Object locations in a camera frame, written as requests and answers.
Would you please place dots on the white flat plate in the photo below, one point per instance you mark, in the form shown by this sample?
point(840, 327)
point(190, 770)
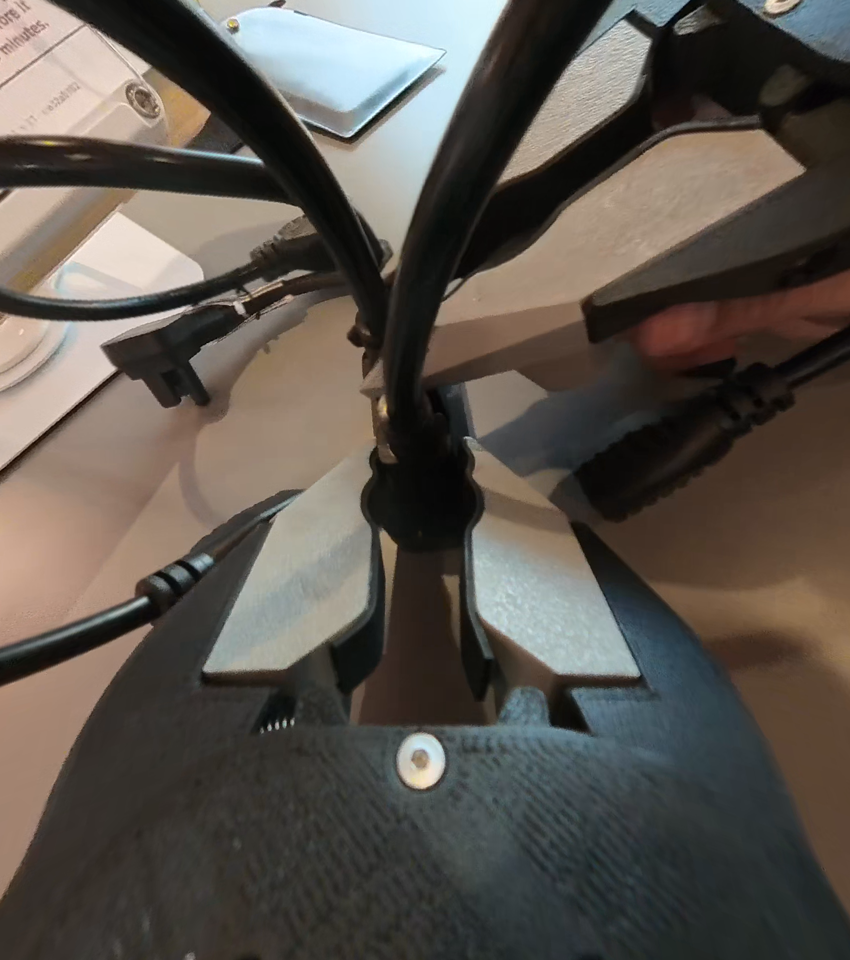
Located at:
point(132, 270)

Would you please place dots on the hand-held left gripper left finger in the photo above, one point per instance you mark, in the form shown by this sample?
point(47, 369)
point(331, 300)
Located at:
point(297, 592)

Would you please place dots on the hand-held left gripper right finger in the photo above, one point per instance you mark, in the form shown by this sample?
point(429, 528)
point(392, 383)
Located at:
point(545, 592)

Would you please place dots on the clear plastic holder with label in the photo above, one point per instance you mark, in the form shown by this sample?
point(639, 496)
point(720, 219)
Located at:
point(95, 150)

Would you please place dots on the person's right hand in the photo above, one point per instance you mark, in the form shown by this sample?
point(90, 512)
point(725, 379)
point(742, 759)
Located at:
point(732, 322)

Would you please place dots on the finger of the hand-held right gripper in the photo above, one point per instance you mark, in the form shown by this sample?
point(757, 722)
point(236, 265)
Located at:
point(590, 97)
point(619, 225)

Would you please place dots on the black angled power plug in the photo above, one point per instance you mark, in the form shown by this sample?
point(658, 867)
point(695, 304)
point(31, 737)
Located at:
point(162, 356)

